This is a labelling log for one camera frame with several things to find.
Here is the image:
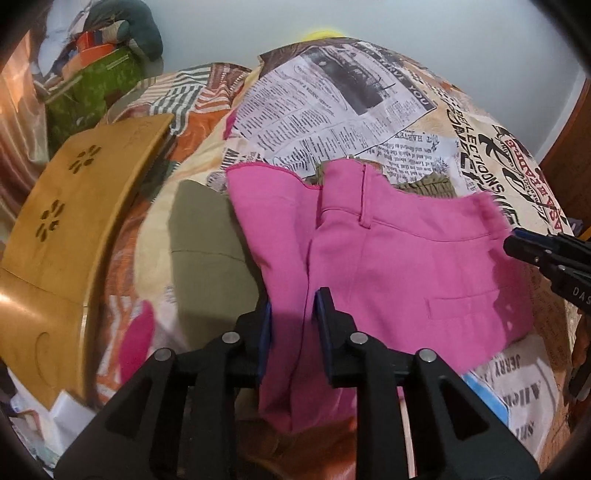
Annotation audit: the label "newspaper print bed blanket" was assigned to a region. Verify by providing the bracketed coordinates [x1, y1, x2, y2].
[90, 37, 580, 480]

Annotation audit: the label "grey blue stuffed cloth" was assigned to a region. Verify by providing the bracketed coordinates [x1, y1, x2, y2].
[88, 0, 165, 62]

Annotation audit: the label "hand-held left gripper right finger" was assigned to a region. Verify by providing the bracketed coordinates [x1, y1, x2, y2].
[314, 287, 541, 480]

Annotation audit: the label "yellow wooden folding table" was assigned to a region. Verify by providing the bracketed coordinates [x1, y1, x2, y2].
[0, 113, 175, 412]

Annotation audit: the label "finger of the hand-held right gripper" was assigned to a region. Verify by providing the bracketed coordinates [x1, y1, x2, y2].
[503, 235, 566, 278]
[513, 228, 591, 254]

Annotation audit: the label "pink pants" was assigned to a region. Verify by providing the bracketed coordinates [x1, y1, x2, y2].
[226, 157, 536, 435]

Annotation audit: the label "pile of household clutter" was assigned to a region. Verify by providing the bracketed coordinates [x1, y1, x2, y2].
[32, 0, 134, 89]

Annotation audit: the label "pile of papers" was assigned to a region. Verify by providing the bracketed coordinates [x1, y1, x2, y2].
[0, 364, 95, 480]

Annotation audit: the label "yellow curved cushion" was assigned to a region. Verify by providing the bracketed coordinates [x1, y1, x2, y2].
[300, 28, 345, 43]

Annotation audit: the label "brown orange curtain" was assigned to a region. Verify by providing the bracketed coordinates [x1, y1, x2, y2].
[0, 28, 52, 222]

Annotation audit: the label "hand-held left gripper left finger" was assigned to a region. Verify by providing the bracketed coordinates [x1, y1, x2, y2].
[54, 307, 273, 480]

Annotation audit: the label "green patterned bag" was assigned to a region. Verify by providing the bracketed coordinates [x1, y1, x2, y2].
[45, 46, 145, 136]

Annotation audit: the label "olive green pants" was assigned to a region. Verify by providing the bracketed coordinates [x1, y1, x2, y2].
[168, 159, 468, 346]

